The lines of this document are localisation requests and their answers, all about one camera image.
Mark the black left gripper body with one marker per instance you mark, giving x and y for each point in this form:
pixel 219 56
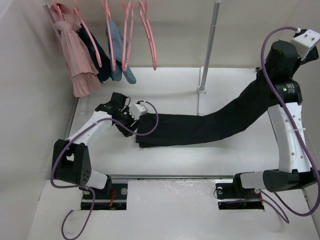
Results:
pixel 126 119

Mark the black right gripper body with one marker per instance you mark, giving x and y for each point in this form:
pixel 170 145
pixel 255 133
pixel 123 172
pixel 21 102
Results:
pixel 296 65

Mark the black trousers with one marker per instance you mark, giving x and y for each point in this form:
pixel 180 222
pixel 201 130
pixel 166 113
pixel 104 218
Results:
pixel 161 130

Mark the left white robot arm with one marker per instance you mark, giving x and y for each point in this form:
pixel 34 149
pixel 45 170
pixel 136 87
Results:
pixel 71 161

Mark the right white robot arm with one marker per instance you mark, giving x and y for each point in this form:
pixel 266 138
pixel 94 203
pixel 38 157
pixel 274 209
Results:
pixel 294 169

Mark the pink hanger with denim garment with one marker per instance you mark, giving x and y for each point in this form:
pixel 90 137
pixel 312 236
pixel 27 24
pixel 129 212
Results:
pixel 106 8

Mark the pink pleated garment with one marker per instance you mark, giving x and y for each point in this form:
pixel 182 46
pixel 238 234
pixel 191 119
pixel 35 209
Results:
pixel 80 66

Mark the light blue denim garment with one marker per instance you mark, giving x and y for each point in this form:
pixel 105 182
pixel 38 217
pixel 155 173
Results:
pixel 118 44

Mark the grey metal rack pole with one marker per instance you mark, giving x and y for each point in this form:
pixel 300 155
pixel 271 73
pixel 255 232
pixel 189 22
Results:
pixel 212 30

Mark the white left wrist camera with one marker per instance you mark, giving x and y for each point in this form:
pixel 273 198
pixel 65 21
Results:
pixel 137 110

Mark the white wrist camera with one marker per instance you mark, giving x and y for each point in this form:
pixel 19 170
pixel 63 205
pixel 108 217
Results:
pixel 304 41
pixel 137 110

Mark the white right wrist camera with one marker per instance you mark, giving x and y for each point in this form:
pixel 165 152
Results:
pixel 304 41

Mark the metal rail at table front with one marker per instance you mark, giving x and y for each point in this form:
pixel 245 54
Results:
pixel 167 177

